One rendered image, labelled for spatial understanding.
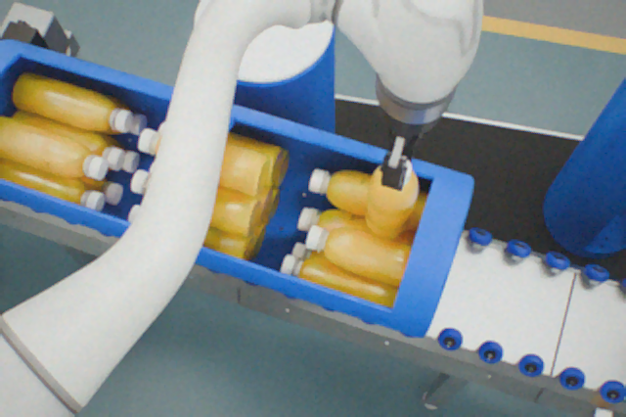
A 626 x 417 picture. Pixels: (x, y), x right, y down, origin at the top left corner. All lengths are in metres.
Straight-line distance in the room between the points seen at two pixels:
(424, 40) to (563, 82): 2.12
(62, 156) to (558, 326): 0.94
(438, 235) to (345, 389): 1.24
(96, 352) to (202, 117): 0.22
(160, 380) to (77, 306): 1.82
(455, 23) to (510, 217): 1.73
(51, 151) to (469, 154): 1.43
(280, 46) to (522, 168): 1.12
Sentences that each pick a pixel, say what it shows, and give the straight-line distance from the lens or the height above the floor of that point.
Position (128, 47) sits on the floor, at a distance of 2.89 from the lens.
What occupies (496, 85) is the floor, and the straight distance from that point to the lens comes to 2.77.
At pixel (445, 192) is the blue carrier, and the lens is 1.25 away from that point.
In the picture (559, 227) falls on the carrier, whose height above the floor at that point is 0.24.
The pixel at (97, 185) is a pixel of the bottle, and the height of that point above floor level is 1.03.
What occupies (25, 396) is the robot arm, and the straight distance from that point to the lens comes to 0.63.
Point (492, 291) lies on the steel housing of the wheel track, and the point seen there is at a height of 0.93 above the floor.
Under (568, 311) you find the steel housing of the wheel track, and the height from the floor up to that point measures 0.93.
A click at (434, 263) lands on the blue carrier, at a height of 1.22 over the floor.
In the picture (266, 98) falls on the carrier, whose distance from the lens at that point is 1.60.
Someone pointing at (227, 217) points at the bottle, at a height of 1.15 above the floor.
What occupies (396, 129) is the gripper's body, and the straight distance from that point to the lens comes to 0.92.
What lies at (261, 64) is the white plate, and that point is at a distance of 1.56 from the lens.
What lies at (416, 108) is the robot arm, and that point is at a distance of 0.85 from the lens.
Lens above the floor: 2.38
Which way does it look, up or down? 70 degrees down
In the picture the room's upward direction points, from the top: 4 degrees counter-clockwise
